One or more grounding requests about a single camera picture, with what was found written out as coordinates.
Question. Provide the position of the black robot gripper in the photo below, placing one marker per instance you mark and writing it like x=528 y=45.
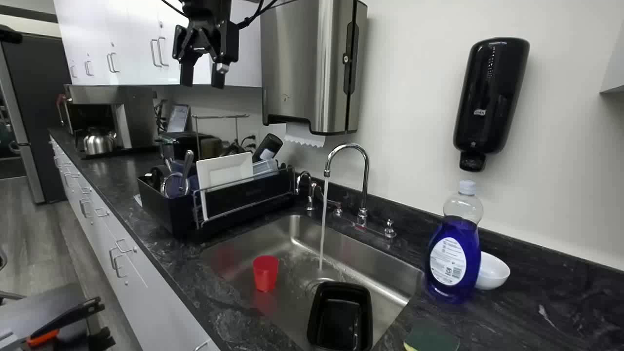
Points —
x=202 y=31

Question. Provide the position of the small chrome side faucet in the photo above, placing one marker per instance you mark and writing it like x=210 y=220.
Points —
x=307 y=187

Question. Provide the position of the chrome gooseneck faucet spout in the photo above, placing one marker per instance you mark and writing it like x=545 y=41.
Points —
x=362 y=156

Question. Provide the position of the small framed tablet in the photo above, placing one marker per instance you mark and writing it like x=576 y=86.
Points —
x=179 y=117

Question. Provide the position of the black countertop appliance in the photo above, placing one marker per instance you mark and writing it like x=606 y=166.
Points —
x=196 y=144

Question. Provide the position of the white upper cabinets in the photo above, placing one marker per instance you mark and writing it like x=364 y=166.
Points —
x=130 y=39

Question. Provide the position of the white cabinets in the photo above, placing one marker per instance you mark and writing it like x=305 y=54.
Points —
x=130 y=39
x=130 y=279

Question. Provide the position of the metal utensil in rack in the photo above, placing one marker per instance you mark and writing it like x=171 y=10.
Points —
x=188 y=160

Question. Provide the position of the black tumbler cup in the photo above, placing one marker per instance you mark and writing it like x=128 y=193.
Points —
x=266 y=146

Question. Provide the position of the white square plate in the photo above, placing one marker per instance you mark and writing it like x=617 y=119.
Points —
x=225 y=169

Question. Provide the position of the stainless paper towel dispenser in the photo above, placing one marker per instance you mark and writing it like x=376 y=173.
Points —
x=305 y=64

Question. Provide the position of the coffee machine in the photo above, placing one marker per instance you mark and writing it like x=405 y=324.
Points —
x=99 y=117

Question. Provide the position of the blue round lid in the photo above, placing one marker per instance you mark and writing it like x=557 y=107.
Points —
x=175 y=185

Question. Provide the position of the white paper towel sheet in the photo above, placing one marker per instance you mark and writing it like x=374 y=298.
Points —
x=305 y=134

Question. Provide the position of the silver kettle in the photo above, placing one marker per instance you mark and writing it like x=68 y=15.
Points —
x=99 y=142

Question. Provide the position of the black dish drying rack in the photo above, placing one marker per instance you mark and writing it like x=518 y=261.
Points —
x=241 y=197

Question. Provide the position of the dark refrigerator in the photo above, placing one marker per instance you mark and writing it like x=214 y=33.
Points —
x=40 y=117

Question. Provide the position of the red plastic cup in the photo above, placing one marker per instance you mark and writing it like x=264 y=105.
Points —
x=266 y=273

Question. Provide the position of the white lower cabinets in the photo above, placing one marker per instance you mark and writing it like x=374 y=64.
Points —
x=130 y=279

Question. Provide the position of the stainless steel sink basin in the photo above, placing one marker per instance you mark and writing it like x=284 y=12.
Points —
x=364 y=259

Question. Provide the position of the black rectangular plastic container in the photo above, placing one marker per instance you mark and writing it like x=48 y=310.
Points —
x=341 y=318

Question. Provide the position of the blue dish soap bottle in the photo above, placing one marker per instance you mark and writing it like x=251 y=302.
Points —
x=454 y=253

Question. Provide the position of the green yellow sponge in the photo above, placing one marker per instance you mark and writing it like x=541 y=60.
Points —
x=430 y=339

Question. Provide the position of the small white bowl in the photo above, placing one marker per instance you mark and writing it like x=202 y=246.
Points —
x=495 y=271

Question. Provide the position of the black wall soap dispenser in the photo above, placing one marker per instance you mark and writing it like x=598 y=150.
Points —
x=489 y=97

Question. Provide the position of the white wall cabinet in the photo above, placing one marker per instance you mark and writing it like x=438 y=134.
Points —
x=615 y=58

